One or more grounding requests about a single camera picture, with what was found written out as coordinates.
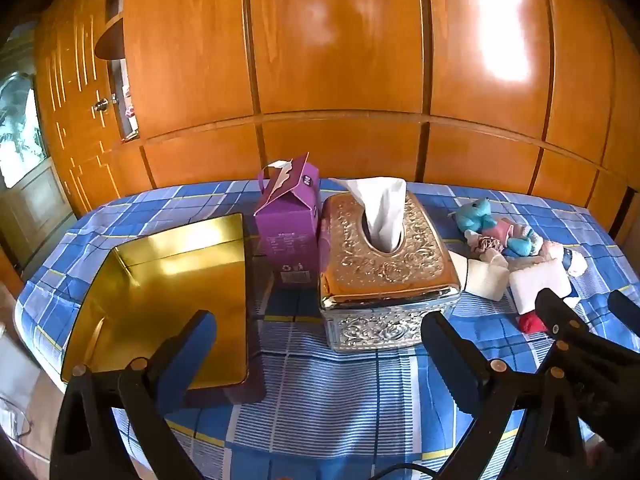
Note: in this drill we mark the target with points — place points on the blue plush toy pink dress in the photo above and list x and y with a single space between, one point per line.
472 212

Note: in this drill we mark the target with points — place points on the open shelf niche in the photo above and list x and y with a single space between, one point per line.
122 85

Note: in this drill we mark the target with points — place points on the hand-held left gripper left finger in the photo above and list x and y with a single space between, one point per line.
195 355

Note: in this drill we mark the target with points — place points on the dark blue printed sock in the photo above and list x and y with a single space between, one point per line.
566 259

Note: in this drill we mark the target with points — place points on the gold rectangular tray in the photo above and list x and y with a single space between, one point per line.
165 270

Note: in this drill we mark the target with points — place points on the glass-paned door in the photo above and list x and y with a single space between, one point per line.
25 135

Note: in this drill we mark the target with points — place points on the wooden door with inlay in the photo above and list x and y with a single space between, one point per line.
75 60

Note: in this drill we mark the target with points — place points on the white waffle towel roll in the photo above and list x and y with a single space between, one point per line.
487 277

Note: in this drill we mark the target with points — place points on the wooden wardrobe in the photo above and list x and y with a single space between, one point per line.
340 35

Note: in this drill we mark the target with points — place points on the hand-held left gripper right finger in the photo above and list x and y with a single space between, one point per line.
450 360

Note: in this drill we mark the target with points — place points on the white printed packet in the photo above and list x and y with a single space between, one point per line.
542 282

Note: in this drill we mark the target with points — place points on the blue plaid bedsheet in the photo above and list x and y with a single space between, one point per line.
325 410

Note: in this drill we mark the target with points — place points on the pink artificial flowers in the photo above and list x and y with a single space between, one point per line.
131 110

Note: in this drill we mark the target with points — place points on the ornate metallic tissue box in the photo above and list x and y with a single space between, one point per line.
400 270

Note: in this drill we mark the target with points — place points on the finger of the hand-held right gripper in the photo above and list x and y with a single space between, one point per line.
555 310
625 307

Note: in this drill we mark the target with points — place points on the purple gable-top carton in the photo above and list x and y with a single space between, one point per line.
287 230

